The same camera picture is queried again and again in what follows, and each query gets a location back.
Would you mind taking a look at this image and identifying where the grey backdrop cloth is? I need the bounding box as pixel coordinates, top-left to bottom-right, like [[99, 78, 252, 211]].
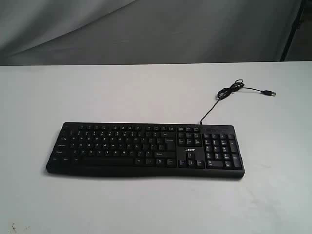
[[0, 0, 312, 65]]

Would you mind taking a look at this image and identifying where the black keyboard usb cable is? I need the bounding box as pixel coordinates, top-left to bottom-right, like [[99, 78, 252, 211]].
[[200, 78, 277, 125]]

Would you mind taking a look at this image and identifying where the black backdrop stand pole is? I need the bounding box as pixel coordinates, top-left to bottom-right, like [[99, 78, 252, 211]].
[[279, 0, 308, 61]]

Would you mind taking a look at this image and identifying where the black acer keyboard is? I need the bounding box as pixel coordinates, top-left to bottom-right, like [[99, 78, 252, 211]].
[[46, 122, 245, 178]]

